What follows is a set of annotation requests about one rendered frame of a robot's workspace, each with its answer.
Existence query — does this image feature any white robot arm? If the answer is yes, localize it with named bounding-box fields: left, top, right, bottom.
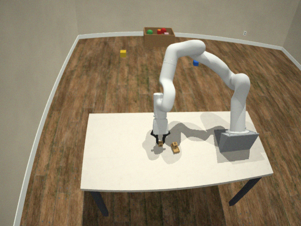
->
left=153, top=40, right=250, bottom=135

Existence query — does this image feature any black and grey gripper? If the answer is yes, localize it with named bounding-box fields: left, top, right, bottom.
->
left=151, top=118, right=170, bottom=144

